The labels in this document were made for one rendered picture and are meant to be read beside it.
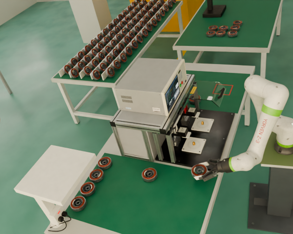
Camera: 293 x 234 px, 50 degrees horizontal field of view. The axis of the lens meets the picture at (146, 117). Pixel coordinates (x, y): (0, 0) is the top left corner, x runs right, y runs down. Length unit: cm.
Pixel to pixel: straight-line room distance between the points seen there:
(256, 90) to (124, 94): 89
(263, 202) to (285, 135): 87
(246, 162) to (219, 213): 110
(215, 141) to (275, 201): 73
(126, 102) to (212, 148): 73
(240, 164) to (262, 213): 107
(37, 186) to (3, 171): 226
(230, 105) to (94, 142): 182
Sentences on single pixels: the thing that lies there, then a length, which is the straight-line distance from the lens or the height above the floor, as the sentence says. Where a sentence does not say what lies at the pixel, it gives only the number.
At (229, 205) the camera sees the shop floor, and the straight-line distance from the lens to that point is 305.
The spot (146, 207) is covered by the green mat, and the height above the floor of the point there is 75.
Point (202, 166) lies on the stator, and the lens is 223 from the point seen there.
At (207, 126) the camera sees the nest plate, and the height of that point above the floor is 78.
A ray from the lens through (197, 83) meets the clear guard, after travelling 259.
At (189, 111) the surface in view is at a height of 92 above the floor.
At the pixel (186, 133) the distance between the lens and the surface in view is 239.
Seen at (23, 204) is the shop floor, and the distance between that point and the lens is 368.
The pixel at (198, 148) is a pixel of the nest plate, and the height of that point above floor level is 78.
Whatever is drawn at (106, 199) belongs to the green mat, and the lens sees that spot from 231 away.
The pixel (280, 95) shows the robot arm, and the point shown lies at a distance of 196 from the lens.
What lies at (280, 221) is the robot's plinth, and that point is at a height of 2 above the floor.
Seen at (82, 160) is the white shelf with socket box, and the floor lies 121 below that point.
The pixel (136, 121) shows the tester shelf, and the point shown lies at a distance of 224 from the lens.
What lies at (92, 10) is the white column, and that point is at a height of 65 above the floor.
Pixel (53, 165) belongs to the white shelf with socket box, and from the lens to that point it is 203.
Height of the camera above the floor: 251
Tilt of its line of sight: 38 degrees down
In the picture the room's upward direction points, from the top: 14 degrees counter-clockwise
